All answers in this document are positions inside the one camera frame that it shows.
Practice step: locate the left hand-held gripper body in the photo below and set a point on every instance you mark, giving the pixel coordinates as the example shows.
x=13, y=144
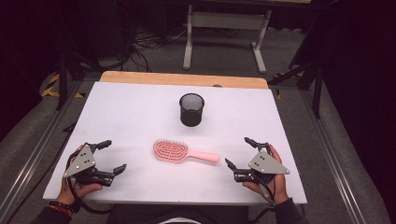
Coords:
x=82, y=161

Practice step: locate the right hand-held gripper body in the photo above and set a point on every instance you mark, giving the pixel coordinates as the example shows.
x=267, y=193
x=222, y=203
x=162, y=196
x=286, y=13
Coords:
x=264, y=166

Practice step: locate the pink hairbrush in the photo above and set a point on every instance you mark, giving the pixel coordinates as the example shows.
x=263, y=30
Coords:
x=169, y=151

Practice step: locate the black mesh pen holder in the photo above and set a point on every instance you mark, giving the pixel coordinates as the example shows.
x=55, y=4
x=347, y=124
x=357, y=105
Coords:
x=191, y=115

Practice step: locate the person's right hand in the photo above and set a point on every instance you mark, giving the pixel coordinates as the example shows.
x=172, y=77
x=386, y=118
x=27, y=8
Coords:
x=280, y=186

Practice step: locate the person's left hand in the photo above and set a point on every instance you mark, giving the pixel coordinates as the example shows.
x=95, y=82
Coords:
x=70, y=194

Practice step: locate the black clamp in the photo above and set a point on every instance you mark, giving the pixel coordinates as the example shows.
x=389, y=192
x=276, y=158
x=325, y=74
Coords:
x=70, y=127

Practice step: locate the white board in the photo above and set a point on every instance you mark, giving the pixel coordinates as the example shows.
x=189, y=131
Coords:
x=130, y=118

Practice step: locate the yellow-black hazard tape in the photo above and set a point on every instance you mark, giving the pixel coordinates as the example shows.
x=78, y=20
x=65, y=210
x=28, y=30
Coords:
x=278, y=93

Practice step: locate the person's dark clothing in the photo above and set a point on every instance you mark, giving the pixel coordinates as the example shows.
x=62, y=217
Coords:
x=174, y=214

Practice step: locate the black metal stand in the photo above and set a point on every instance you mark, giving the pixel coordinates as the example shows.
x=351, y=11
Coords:
x=317, y=93
x=62, y=81

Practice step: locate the white curved band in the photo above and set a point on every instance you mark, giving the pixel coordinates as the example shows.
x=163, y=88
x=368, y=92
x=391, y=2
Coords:
x=179, y=220

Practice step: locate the wooden table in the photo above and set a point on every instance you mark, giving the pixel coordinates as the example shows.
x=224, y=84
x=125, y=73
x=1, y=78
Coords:
x=155, y=77

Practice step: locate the white metal stand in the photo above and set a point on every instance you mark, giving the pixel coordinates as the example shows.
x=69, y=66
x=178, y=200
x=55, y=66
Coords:
x=229, y=21

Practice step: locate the dark curtain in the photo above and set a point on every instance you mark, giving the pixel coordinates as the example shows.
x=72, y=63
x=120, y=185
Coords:
x=21, y=46
x=364, y=77

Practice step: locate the aluminium rail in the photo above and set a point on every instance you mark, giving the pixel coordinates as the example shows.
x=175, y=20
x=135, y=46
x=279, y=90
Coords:
x=37, y=149
x=333, y=155

